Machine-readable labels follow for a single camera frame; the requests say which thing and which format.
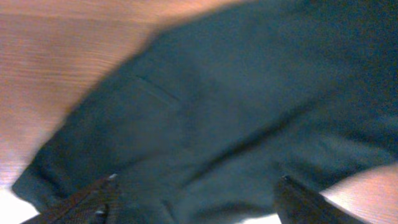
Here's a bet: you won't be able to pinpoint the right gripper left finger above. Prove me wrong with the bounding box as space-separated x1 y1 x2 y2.
22 174 120 224

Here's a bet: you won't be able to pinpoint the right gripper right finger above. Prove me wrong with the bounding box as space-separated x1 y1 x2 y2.
274 175 365 224

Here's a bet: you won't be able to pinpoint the black pants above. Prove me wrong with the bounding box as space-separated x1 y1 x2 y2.
12 1 397 223

